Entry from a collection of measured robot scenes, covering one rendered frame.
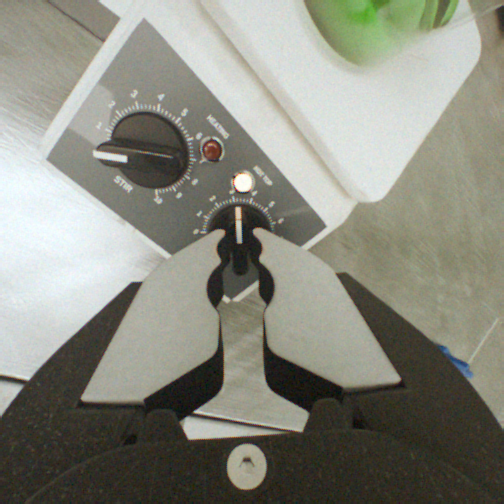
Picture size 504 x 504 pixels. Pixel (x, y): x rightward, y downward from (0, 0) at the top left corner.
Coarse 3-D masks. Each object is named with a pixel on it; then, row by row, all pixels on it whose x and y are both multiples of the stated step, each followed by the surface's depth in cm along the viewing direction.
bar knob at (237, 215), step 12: (240, 204) 13; (216, 216) 13; (228, 216) 13; (240, 216) 12; (252, 216) 13; (264, 216) 13; (216, 228) 13; (228, 228) 13; (240, 228) 12; (252, 228) 13; (264, 228) 14; (240, 240) 12; (240, 252) 13; (240, 264) 13
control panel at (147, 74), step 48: (144, 48) 10; (96, 96) 10; (144, 96) 11; (192, 96) 11; (96, 144) 11; (192, 144) 12; (240, 144) 12; (96, 192) 12; (144, 192) 13; (192, 192) 13; (240, 192) 13; (288, 192) 13; (192, 240) 14; (288, 240) 14; (240, 288) 16
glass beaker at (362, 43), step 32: (320, 0) 8; (352, 0) 8; (384, 0) 7; (416, 0) 7; (448, 0) 7; (480, 0) 6; (320, 32) 9; (352, 32) 8; (384, 32) 8; (416, 32) 8; (448, 32) 8; (352, 64) 10; (384, 64) 10
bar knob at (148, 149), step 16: (144, 112) 11; (128, 128) 11; (144, 128) 11; (160, 128) 11; (176, 128) 11; (112, 144) 10; (128, 144) 10; (144, 144) 11; (160, 144) 11; (176, 144) 11; (112, 160) 10; (128, 160) 10; (144, 160) 10; (160, 160) 10; (176, 160) 10; (128, 176) 12; (144, 176) 12; (160, 176) 12; (176, 176) 12
